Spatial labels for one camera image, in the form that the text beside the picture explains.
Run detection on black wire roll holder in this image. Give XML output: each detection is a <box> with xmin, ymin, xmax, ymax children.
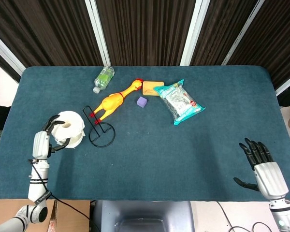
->
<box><xmin>82</xmin><ymin>105</ymin><xmax>116</xmax><ymax>147</ymax></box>

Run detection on cardboard box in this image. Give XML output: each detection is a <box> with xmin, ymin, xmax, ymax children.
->
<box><xmin>0</xmin><ymin>199</ymin><xmax>91</xmax><ymax>232</ymax></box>

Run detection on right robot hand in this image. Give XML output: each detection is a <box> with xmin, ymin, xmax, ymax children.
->
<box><xmin>233</xmin><ymin>137</ymin><xmax>290</xmax><ymax>201</ymax></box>

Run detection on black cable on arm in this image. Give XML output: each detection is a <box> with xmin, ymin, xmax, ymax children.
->
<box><xmin>28</xmin><ymin>159</ymin><xmax>97</xmax><ymax>232</ymax></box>

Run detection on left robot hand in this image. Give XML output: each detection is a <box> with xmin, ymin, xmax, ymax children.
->
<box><xmin>32</xmin><ymin>115</ymin><xmax>71</xmax><ymax>160</ymax></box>

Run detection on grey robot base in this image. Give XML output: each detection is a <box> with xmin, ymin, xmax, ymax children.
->
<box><xmin>94</xmin><ymin>200</ymin><xmax>195</xmax><ymax>232</ymax></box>

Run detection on teal snack bag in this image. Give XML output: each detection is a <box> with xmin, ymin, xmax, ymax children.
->
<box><xmin>153</xmin><ymin>79</ymin><xmax>206</xmax><ymax>126</ymax></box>

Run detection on blue table cloth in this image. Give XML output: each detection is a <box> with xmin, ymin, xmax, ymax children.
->
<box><xmin>0</xmin><ymin>65</ymin><xmax>290</xmax><ymax>202</ymax></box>

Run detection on white paper roll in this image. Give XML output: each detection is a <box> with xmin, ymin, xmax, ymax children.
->
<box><xmin>50</xmin><ymin>110</ymin><xmax>86</xmax><ymax>149</ymax></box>

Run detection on white partition frame post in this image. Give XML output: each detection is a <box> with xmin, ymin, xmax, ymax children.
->
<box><xmin>179</xmin><ymin>0</ymin><xmax>204</xmax><ymax>66</ymax></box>
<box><xmin>275</xmin><ymin>76</ymin><xmax>290</xmax><ymax>97</ymax></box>
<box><xmin>84</xmin><ymin>0</ymin><xmax>112</xmax><ymax>67</ymax></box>
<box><xmin>221</xmin><ymin>0</ymin><xmax>267</xmax><ymax>66</ymax></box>
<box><xmin>0</xmin><ymin>28</ymin><xmax>26</xmax><ymax>76</ymax></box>

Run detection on yellow rubber chicken toy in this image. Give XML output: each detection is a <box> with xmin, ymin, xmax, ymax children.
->
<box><xmin>89</xmin><ymin>78</ymin><xmax>145</xmax><ymax>124</ymax></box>

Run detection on wooden block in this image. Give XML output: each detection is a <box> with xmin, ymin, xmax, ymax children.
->
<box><xmin>142</xmin><ymin>81</ymin><xmax>165</xmax><ymax>97</ymax></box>

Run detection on clear plastic water bottle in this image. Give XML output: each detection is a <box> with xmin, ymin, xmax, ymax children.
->
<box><xmin>92</xmin><ymin>65</ymin><xmax>115</xmax><ymax>94</ymax></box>

